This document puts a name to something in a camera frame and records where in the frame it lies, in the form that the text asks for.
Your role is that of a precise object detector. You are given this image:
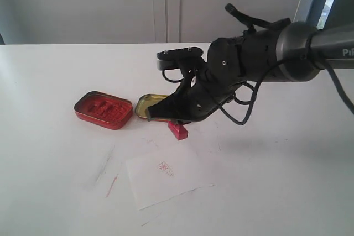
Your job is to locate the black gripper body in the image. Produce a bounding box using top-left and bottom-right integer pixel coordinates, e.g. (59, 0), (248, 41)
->
(176, 65), (246, 123)

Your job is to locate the red stamp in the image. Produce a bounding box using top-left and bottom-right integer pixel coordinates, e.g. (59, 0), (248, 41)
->
(168, 121), (188, 140)

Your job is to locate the red ink pad tin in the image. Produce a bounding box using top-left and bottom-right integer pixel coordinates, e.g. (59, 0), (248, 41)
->
(74, 91), (133, 130)

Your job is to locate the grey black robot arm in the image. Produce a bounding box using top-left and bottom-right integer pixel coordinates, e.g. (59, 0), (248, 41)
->
(146, 20), (353, 124)

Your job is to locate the gold tin lid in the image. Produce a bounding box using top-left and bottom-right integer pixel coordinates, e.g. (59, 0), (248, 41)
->
(135, 93), (170, 122)

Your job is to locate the white paper sheet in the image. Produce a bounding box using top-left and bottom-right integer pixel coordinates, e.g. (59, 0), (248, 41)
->
(126, 143), (214, 211)

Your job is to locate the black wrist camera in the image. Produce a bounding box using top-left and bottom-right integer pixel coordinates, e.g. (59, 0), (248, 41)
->
(157, 47), (206, 83)

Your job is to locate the black cable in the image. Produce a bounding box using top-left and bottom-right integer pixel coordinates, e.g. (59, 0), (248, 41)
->
(162, 3), (354, 126)

